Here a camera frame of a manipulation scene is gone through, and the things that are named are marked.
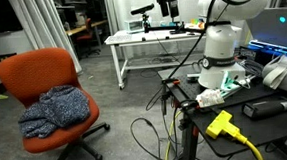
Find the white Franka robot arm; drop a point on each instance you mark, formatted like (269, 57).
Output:
(219, 42)

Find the colourful toy blocks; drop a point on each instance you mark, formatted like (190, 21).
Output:
(196, 21)

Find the white toy microwave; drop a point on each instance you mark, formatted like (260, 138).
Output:
(134, 25)

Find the white metal table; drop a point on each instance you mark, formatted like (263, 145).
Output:
(131, 40)

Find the small red office chair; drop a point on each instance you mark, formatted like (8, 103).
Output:
(87, 31)

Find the long wooden desk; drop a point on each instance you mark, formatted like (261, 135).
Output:
(80, 28)

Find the dark storage shelf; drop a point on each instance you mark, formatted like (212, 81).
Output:
(75, 9)

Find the white printed paper packet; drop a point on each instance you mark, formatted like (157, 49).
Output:
(209, 97)

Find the laptop with blue light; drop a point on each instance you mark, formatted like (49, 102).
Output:
(274, 32)

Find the blue knit sweater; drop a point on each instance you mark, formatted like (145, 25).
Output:
(58, 108)

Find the orange office chair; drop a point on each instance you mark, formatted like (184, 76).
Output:
(32, 70)

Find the black metal workbench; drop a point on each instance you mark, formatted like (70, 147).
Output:
(270, 129)

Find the yellow green floor scrap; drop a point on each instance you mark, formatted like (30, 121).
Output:
(2, 97)

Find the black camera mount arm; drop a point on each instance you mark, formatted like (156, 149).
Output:
(160, 28)

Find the black stereo camera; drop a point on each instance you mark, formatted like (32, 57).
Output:
(142, 9)

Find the white green base bracket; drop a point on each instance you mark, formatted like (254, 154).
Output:
(228, 81)

